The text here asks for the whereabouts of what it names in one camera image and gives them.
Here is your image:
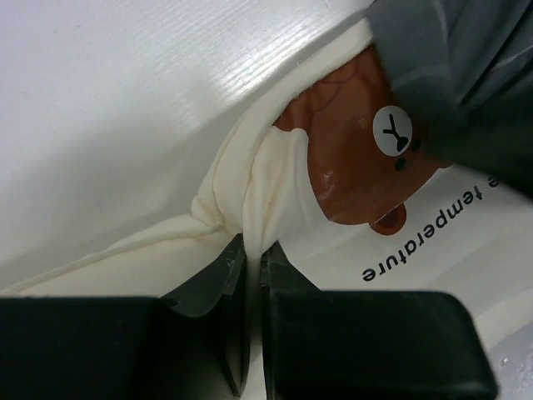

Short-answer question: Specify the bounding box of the dark plaid pillowcase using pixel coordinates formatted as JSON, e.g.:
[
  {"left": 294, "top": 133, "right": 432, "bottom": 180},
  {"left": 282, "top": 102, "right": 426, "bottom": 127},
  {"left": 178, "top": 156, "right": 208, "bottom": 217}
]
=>
[{"left": 365, "top": 1, "right": 532, "bottom": 197}]

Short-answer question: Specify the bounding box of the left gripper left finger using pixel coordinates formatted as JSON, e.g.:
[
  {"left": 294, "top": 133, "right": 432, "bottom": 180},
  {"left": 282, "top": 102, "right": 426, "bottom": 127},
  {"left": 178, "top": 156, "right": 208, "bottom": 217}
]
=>
[{"left": 1, "top": 235, "right": 249, "bottom": 399}]

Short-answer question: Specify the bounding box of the cream pillow with bear print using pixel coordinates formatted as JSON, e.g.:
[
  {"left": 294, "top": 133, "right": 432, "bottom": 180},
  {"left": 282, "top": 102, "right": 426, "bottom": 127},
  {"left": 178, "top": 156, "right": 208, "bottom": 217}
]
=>
[{"left": 0, "top": 20, "right": 533, "bottom": 347}]

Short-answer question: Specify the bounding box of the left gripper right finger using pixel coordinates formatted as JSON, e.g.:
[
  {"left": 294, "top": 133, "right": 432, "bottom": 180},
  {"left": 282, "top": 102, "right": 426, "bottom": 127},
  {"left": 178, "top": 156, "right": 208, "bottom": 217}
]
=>
[{"left": 260, "top": 245, "right": 499, "bottom": 399}]

